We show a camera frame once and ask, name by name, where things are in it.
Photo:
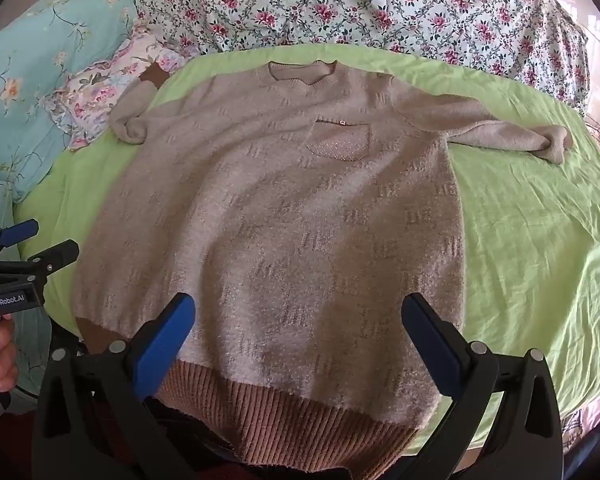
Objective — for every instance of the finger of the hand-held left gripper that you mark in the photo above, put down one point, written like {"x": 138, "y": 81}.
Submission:
{"x": 16, "y": 233}
{"x": 55, "y": 256}

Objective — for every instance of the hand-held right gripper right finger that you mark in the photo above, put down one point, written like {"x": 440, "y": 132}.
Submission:
{"x": 432, "y": 347}

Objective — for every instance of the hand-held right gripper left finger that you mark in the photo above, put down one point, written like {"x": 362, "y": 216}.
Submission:
{"x": 164, "y": 347}

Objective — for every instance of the beige knitted sweater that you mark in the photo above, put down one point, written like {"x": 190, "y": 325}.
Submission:
{"x": 280, "y": 220}

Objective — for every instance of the green bed sheet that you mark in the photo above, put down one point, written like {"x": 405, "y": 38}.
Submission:
{"x": 520, "y": 240}

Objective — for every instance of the light blue floral blanket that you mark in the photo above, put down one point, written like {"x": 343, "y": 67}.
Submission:
{"x": 25, "y": 85}

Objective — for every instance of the pale floral ruffled pillow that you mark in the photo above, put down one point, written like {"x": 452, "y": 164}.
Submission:
{"x": 105, "y": 85}

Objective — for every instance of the pink striped cloth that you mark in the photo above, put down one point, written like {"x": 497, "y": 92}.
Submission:
{"x": 592, "y": 412}

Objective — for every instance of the rose print floral quilt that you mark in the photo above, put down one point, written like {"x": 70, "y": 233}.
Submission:
{"x": 380, "y": 5}

